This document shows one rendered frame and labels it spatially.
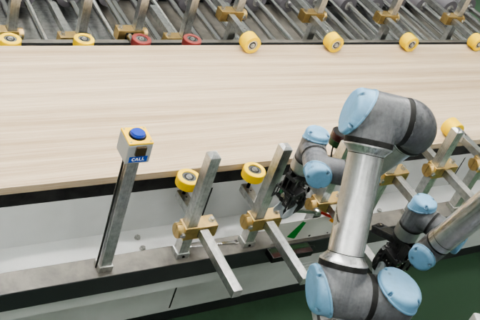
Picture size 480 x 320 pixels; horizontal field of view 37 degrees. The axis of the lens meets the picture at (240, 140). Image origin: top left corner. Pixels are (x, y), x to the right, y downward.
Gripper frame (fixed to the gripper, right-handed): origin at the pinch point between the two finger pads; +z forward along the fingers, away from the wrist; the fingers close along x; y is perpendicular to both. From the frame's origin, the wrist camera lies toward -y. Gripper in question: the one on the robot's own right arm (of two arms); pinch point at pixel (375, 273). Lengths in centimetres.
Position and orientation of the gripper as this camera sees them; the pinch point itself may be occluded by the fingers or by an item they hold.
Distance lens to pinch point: 243.0
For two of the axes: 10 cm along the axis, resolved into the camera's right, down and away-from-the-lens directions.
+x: 8.6, -0.7, 5.1
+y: 4.3, 6.4, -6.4
